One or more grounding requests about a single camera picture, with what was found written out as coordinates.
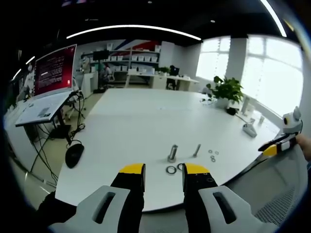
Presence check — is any shelf with white bins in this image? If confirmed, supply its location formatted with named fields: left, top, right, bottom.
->
left=81, top=41, right=162, bottom=73

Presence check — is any black screen on shelf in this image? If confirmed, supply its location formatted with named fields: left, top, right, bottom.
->
left=92, top=50, right=110, bottom=62

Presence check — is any bundle of black cables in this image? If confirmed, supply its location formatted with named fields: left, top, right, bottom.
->
left=24, top=91, right=87, bottom=185

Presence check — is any white mesh chair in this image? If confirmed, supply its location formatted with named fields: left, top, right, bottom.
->
left=225, top=143, right=310, bottom=228

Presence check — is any long ceiling light strip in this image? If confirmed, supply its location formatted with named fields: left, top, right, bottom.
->
left=66, top=24, right=202, bottom=41

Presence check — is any white tilted stand table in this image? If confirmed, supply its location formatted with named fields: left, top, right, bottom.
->
left=15, top=91, right=79, bottom=128

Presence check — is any thick threaded stud with nut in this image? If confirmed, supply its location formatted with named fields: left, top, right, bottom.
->
left=166, top=144, right=179, bottom=164

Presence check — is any black computer mouse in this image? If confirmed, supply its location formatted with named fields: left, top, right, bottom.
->
left=65, top=143, right=85, bottom=169

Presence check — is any white power strip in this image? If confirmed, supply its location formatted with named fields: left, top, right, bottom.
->
left=242, top=123, right=257, bottom=138

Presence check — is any person's right hand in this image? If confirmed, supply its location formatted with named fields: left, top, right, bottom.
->
left=295, top=134, right=311, bottom=168

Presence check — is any white plant pot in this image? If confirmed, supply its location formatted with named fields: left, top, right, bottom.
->
left=215, top=96, right=230, bottom=109

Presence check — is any large red-screen monitor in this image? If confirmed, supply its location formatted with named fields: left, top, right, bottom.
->
left=33, top=44, right=78, bottom=98

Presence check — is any long white office desk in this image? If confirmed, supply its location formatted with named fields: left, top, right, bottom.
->
left=125, top=71, right=200, bottom=91

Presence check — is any thin threaded stud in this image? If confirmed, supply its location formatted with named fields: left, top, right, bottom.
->
left=192, top=143, right=202, bottom=158

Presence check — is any green leafy plant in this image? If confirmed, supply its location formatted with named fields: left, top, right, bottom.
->
left=206, top=75, right=244, bottom=105

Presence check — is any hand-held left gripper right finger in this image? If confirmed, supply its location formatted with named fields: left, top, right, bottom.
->
left=181, top=163, right=280, bottom=233

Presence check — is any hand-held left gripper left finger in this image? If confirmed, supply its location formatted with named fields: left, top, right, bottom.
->
left=48, top=163, right=146, bottom=233

